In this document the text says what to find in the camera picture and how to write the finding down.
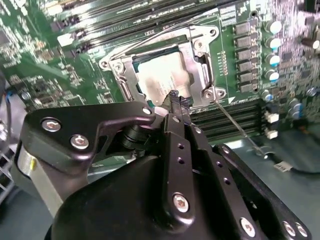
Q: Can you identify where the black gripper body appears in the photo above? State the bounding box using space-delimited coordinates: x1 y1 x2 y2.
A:
51 156 236 240

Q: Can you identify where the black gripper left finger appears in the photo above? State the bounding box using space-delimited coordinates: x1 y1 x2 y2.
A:
19 90 197 227

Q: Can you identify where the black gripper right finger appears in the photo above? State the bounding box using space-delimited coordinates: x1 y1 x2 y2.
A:
180 98 312 240

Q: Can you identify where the thin metal locking lever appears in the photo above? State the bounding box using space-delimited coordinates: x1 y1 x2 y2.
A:
214 99 270 160

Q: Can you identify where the silver square CPU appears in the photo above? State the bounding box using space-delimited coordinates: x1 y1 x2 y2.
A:
132 46 195 106

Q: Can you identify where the metal socket cover frame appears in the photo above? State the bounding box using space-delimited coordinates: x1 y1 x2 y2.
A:
121 37 205 105

